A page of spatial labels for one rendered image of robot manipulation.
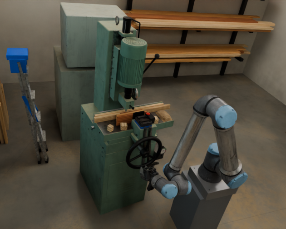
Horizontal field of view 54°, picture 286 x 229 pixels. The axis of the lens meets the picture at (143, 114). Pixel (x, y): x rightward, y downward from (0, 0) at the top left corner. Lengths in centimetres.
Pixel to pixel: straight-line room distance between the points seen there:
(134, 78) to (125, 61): 14
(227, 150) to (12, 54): 178
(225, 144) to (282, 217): 161
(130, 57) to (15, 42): 264
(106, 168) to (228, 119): 107
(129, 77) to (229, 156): 83
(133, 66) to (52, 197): 148
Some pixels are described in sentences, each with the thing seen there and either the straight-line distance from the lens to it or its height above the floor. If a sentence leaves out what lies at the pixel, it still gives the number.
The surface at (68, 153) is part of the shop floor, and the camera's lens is 319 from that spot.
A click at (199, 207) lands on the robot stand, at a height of 46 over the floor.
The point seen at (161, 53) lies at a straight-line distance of 429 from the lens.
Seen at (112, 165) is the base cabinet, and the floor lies 59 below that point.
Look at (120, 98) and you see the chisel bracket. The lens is 214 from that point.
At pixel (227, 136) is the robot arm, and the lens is 167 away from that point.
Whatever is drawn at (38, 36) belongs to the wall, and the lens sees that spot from 426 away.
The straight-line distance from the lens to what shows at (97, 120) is 209.
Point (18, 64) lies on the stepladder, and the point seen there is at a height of 109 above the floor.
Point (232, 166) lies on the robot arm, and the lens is 192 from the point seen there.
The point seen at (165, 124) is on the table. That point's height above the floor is 88.
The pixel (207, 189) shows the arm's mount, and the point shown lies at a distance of 216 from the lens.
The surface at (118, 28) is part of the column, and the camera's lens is 209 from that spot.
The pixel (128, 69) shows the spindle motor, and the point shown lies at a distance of 191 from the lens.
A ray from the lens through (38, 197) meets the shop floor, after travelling 281.
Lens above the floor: 214
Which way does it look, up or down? 33 degrees down
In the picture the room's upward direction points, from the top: 9 degrees clockwise
